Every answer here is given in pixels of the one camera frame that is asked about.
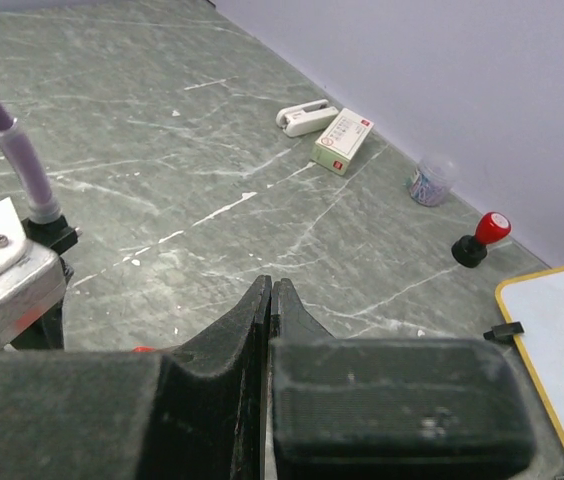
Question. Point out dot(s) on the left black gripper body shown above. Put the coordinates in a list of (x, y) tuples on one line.
[(37, 300)]

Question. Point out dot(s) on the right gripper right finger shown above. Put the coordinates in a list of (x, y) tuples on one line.
[(403, 408)]

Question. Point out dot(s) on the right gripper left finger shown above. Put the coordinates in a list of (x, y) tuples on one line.
[(196, 411)]

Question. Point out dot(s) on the red black stamp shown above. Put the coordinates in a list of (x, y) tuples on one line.
[(471, 250)]

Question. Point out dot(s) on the clear paperclip jar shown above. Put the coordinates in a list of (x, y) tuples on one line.
[(432, 180)]

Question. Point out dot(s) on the white staples box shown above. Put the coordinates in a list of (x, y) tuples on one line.
[(339, 143)]

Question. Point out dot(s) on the white stapler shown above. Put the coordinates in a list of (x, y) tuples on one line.
[(307, 118)]

